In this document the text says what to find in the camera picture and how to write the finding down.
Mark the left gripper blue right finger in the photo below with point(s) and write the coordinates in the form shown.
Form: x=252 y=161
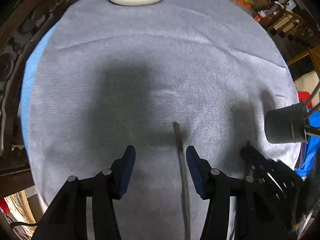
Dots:
x=200 y=171

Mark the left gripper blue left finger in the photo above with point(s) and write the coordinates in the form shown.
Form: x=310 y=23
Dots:
x=121 y=173

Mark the dark metal chopstick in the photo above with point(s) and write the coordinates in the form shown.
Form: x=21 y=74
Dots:
x=184 y=180
x=314 y=110
x=315 y=94

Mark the grey metal utensil holder cup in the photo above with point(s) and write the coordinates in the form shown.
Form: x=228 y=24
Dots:
x=286 y=125

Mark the grey towel table cloth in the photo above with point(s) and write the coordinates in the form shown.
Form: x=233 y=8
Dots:
x=106 y=77

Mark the dark carved wooden sideboard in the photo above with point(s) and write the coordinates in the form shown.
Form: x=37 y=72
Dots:
x=28 y=22

